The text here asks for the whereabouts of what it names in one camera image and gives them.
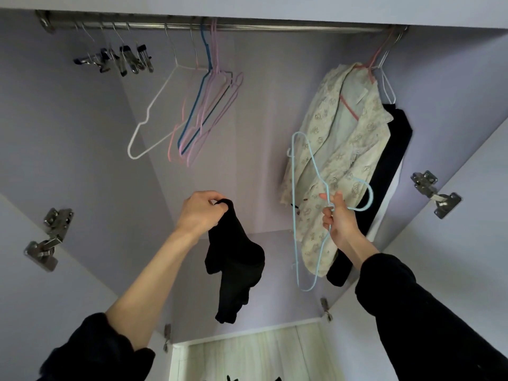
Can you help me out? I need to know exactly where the person's right hand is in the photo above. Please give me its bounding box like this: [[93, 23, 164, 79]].
[[319, 191, 364, 251]]

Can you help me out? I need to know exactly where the person's left hand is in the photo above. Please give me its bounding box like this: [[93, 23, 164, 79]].
[[176, 190, 230, 245]]

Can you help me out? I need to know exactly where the light blue wire hanger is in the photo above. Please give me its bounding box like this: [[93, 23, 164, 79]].
[[287, 131, 374, 292]]

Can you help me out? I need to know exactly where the black garment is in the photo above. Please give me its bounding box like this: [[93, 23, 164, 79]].
[[204, 199, 266, 325], [326, 104, 413, 288]]

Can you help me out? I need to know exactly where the person's right forearm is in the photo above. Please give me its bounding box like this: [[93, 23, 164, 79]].
[[335, 233, 508, 381]]

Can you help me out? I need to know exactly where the person's left forearm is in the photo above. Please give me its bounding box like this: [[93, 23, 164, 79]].
[[38, 227, 200, 381]]

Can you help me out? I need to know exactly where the cream floral shirt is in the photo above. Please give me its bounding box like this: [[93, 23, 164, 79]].
[[280, 62, 394, 278]]

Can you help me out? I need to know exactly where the black hanging garment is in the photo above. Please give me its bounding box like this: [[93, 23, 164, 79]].
[[326, 104, 413, 288]]

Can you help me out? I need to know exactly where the lilac wardrobe door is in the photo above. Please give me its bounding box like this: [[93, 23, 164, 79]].
[[321, 118, 508, 381], [0, 193, 175, 381]]

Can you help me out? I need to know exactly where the metal clip hanger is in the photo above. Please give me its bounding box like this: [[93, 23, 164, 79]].
[[73, 24, 101, 69], [81, 23, 113, 74], [126, 23, 155, 74], [112, 23, 146, 75], [99, 23, 128, 78]]

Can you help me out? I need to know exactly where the metal closet rod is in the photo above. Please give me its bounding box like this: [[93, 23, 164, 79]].
[[35, 10, 409, 35]]

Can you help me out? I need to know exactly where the salmon wire hanger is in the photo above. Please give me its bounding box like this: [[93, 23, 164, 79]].
[[167, 98, 188, 162]]

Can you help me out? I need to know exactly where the pink wire hanger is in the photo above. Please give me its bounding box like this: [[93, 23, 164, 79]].
[[179, 19, 244, 168]]

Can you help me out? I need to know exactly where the coral wire hanger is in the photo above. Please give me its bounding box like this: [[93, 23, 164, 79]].
[[338, 28, 398, 122]]

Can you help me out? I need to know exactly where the white wire hanger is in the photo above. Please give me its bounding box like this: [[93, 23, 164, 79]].
[[127, 24, 211, 160], [372, 29, 409, 106]]

